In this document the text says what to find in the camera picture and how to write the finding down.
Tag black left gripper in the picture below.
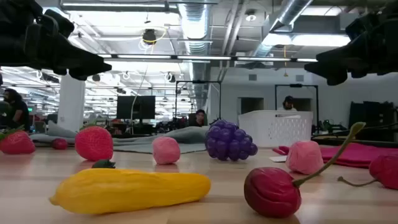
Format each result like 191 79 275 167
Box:
0 0 112 81

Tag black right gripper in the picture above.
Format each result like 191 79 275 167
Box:
304 0 398 86

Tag large red toy strawberry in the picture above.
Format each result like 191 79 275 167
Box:
74 123 114 162

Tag small red toy raspberry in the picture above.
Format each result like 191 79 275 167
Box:
51 138 68 151

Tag pink toy berry ball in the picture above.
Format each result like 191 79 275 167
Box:
152 136 182 166
285 140 325 175

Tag small dark green calyx piece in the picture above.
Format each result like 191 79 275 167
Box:
91 159 116 170

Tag red toy strawberry green leaves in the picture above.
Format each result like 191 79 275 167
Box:
0 125 37 156

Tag red toy cherry with stem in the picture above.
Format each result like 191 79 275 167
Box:
243 121 367 218
337 154 398 190

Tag yellow toy banana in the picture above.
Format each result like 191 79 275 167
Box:
49 168 212 215

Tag purple toy grape bunch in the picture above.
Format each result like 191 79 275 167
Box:
204 119 259 162

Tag white building column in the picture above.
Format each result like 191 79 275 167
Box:
57 73 86 132

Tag black background cabinet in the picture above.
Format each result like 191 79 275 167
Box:
348 100 396 129

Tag person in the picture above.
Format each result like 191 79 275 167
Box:
277 95 299 112
190 109 208 127
0 88 31 131

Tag black background monitor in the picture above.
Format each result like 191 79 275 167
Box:
116 95 156 120

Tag red cloth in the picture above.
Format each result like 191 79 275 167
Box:
272 142 398 169

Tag white perforated plastic basket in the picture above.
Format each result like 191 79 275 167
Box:
238 110 314 149

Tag grey cloth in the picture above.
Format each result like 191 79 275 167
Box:
29 120 215 155

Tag black background frame stand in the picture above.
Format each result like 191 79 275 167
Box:
274 83 320 131
175 80 222 121

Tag yellow hanging cord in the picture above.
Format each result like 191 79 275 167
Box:
282 45 289 78

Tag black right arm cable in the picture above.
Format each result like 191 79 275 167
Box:
310 123 398 140

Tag black overhead camera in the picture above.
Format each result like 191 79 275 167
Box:
142 28 157 45

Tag overhead frame bar with lights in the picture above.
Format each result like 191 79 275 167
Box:
98 54 318 63

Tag ribbed silver air duct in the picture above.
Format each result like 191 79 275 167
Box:
177 0 214 110

